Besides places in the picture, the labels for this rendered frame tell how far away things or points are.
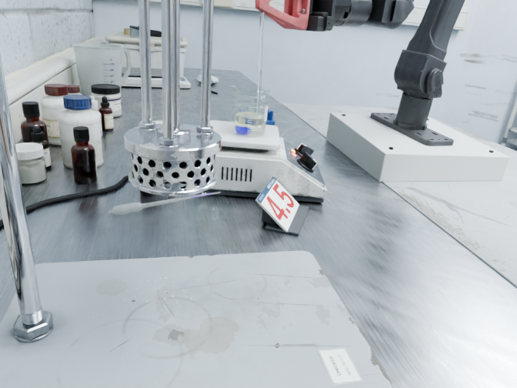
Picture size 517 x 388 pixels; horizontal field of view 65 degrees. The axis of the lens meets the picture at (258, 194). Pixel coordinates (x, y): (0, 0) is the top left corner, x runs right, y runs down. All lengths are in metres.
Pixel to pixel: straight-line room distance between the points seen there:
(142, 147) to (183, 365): 0.17
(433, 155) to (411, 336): 0.46
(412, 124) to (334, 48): 1.43
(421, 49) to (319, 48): 1.42
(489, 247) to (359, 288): 0.23
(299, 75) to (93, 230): 1.83
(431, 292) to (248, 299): 0.20
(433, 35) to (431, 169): 0.26
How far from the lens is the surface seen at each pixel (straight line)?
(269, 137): 0.63
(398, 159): 0.77
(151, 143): 0.28
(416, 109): 0.90
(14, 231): 0.33
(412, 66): 0.88
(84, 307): 0.40
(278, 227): 0.54
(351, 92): 2.38
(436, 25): 0.89
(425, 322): 0.44
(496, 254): 0.61
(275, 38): 2.19
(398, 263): 0.52
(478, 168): 0.88
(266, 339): 0.36
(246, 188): 0.61
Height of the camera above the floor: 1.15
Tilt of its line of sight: 23 degrees down
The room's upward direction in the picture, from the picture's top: 5 degrees clockwise
